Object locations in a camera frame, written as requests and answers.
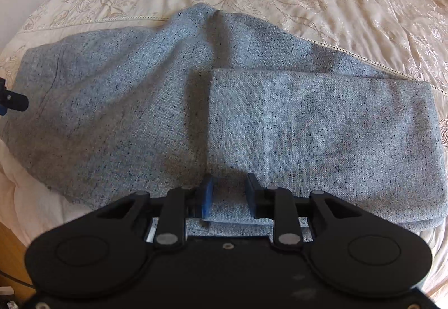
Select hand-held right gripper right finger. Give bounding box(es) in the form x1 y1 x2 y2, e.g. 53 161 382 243
246 173 361 250

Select blue-grey speckled pants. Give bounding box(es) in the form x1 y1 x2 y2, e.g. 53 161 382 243
0 3 446 232

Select wooden bed frame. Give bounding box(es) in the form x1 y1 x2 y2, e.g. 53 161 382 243
0 218 36 296

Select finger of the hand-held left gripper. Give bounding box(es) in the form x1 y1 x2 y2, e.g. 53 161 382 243
0 77 29 117

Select black cable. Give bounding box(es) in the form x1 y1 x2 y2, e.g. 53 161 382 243
0 270 34 288

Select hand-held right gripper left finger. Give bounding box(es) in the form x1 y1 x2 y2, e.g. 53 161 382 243
89 174 215 250

